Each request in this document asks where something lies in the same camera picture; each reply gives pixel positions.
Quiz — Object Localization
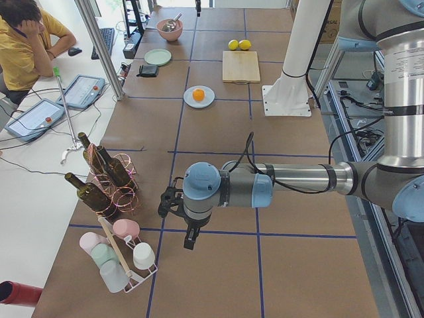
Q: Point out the white wire cup rack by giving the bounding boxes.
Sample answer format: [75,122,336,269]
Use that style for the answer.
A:
[98,217,158,293]

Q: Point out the pale green cup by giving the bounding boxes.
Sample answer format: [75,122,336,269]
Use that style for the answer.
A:
[90,243,119,268]

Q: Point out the pale blue cup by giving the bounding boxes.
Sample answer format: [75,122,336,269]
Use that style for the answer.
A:
[99,260,129,293]

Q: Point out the black keyboard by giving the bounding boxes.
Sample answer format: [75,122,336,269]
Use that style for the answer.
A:
[91,27,116,61]

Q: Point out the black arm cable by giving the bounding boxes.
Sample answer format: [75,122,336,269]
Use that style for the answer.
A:
[228,131,387,195]

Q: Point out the steel ice scoop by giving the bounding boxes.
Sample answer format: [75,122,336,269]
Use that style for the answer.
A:
[162,13,182,32]

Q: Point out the pink bowl with ice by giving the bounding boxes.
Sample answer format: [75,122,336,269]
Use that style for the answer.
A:
[156,19,183,42]

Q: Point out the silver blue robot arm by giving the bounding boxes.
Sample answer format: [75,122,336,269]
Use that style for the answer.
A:
[180,1,423,249]

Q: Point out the light blue plate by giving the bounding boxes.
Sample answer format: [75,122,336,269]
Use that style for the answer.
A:
[183,85,215,109]

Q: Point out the red cylinder object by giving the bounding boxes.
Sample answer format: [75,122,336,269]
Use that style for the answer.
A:
[1,281,43,307]

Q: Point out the blue teach pendant tablet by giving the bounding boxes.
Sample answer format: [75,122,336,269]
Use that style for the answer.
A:
[64,74,105,109]
[5,99,65,142]

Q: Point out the pale pink cup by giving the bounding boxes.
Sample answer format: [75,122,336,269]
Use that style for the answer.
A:
[79,232,109,256]

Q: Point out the yellow lemon near board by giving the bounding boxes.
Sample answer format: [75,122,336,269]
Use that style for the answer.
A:
[238,39,252,51]

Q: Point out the yellow lemon far side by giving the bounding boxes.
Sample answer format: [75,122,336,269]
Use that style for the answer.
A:
[228,39,239,51]

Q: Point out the metal reacher grabber stick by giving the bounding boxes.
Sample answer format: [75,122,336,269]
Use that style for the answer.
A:
[53,67,83,165]

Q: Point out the copper wire bottle rack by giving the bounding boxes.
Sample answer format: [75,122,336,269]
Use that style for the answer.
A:
[85,144,140,215]

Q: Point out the dark green wine bottle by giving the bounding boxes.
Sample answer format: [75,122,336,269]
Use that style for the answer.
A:
[97,145,134,188]
[78,132,106,176]
[64,172,119,221]

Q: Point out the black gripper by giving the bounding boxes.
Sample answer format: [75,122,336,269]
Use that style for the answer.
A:
[183,207,212,250]

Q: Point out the person in yellow shirt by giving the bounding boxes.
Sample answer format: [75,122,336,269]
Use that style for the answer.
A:
[1,1,76,105]

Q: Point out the aluminium frame post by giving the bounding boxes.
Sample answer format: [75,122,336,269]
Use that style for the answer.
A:
[74,0,125,101]

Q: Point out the bamboo cutting board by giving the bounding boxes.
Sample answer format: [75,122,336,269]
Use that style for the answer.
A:
[222,51,260,83]

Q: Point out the orange mandarin fruit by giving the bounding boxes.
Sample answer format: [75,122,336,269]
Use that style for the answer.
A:
[192,88,205,102]

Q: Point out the white cup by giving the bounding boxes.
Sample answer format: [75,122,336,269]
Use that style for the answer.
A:
[132,242,155,270]

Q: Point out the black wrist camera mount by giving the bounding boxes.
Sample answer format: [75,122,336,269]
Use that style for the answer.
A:
[158,177,184,219]

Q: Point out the light green plate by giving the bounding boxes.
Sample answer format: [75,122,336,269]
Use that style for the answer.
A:
[144,48,172,66]

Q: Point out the dark grey folded cloth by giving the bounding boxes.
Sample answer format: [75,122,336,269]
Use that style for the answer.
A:
[136,64,159,78]

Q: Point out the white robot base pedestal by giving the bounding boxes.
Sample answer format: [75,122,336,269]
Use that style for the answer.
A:
[262,0,333,117]

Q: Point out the black computer mouse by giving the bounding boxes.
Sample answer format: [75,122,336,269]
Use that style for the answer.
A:
[68,47,82,56]

